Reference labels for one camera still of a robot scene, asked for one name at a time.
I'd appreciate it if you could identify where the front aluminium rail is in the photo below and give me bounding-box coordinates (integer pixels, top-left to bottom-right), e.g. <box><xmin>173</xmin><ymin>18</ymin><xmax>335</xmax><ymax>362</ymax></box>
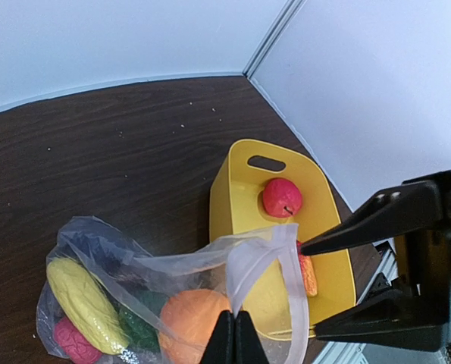
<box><xmin>315</xmin><ymin>242</ymin><xmax>400</xmax><ymax>364</ymax></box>

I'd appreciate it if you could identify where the red toy strawberry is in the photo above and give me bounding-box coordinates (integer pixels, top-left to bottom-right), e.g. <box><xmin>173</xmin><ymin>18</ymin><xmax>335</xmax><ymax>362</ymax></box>
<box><xmin>262</xmin><ymin>178</ymin><xmax>303</xmax><ymax>218</ymax></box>

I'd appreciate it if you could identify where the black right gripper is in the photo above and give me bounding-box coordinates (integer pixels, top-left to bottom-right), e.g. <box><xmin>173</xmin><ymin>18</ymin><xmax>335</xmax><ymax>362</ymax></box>
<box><xmin>300</xmin><ymin>170</ymin><xmax>451</xmax><ymax>352</ymax></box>

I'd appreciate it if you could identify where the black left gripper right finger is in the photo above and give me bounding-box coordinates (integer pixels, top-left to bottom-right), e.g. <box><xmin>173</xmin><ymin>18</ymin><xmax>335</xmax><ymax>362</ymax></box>
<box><xmin>234</xmin><ymin>311</ymin><xmax>269</xmax><ymax>364</ymax></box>

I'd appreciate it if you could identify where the right aluminium frame post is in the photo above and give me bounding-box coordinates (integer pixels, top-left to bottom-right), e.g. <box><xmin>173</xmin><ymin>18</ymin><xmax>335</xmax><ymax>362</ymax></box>
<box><xmin>243</xmin><ymin>0</ymin><xmax>305</xmax><ymax>79</ymax></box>

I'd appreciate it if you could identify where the clear zip top bag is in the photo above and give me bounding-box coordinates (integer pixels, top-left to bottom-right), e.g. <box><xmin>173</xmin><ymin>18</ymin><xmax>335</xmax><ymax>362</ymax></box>
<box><xmin>36</xmin><ymin>216</ymin><xmax>309</xmax><ymax>363</ymax></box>

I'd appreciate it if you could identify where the orange red toy mango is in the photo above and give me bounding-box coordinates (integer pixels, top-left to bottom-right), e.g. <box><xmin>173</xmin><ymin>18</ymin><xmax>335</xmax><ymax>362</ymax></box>
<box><xmin>296</xmin><ymin>240</ymin><xmax>318</xmax><ymax>297</ymax></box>

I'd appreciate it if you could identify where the purple toy eggplant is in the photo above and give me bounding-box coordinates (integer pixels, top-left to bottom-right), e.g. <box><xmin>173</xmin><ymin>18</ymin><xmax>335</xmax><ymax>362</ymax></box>
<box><xmin>70</xmin><ymin>232</ymin><xmax>148</xmax><ymax>292</ymax></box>

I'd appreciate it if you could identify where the orange toy fruit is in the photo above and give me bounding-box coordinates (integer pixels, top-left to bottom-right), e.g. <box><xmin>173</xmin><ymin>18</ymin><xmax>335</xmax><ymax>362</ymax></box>
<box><xmin>158</xmin><ymin>289</ymin><xmax>231</xmax><ymax>363</ymax></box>

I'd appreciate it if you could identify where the green toy lime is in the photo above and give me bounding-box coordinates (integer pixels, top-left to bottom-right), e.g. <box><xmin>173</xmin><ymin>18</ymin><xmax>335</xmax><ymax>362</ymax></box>
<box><xmin>118</xmin><ymin>290</ymin><xmax>169</xmax><ymax>353</ymax></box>

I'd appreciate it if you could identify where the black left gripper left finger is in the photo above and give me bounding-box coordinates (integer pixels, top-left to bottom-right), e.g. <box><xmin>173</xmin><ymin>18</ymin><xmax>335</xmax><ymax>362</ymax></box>
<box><xmin>201</xmin><ymin>311</ymin><xmax>235</xmax><ymax>364</ymax></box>

